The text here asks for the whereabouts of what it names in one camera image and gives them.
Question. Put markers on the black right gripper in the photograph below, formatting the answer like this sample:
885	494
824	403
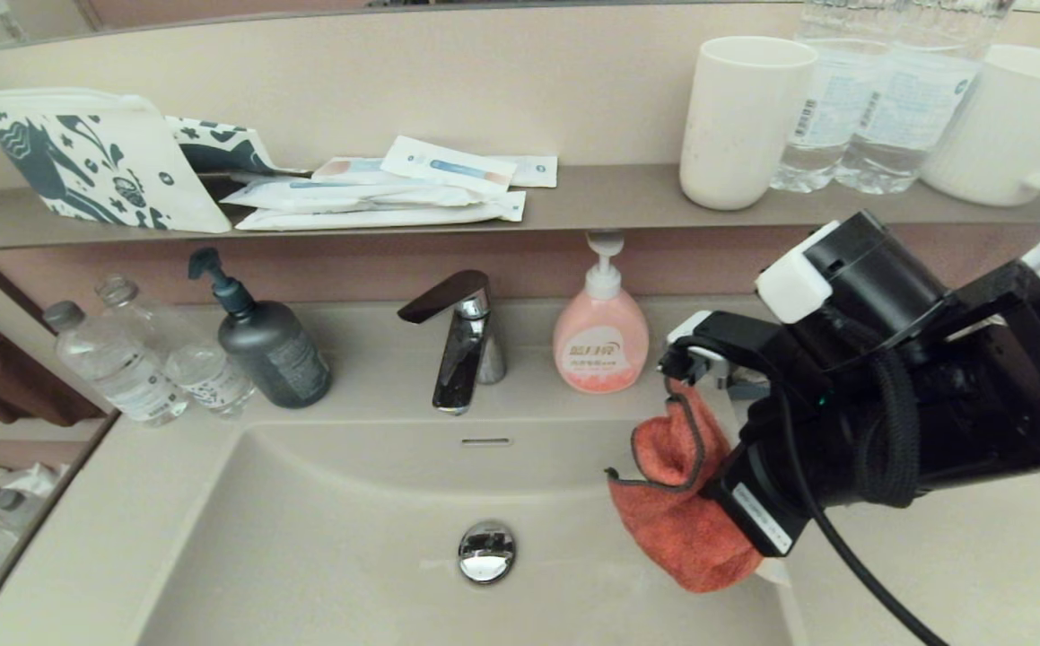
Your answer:
816	377

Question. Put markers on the orange cleaning cloth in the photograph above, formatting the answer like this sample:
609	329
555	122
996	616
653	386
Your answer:
681	529

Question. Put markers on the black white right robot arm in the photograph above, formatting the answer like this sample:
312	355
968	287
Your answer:
977	404

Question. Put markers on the chrome faucet body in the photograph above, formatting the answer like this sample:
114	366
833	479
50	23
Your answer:
470	354

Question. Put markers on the chrome sink drain stopper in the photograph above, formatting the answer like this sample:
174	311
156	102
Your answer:
486	551

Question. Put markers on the beige sink basin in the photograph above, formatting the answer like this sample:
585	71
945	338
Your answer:
349	538

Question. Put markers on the blue soap tray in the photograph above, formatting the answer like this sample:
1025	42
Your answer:
739	391

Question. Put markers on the pink hand soap pump bottle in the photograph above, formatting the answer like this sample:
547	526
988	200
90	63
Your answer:
600	345

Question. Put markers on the white plastic tumbler cup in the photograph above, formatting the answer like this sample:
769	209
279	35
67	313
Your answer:
742	126

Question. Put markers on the small white flat sachet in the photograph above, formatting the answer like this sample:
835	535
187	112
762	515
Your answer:
535	171

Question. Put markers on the clear water bottle white label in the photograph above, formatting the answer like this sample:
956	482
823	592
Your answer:
832	108
913	108

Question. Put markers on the white sachet blue stripe print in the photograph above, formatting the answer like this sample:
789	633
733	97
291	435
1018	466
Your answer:
448	167

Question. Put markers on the pinkish white sachet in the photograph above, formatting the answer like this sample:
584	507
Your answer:
352	170

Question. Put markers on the dark grey pump bottle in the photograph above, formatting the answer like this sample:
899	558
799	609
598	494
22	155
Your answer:
270	354

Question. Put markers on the clear bottle blue patterned label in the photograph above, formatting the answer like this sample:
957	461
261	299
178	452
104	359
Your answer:
203	372

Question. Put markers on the small white blue-print pouch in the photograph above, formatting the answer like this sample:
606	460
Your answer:
222	147

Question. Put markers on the clear water bottle grey cap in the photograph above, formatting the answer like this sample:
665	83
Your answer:
117	368

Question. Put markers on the large white blue-print pouch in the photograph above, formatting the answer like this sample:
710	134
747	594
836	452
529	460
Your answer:
93	161

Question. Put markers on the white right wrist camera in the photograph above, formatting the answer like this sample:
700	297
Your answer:
793	278

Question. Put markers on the grey wall shelf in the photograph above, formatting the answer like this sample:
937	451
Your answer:
573	202

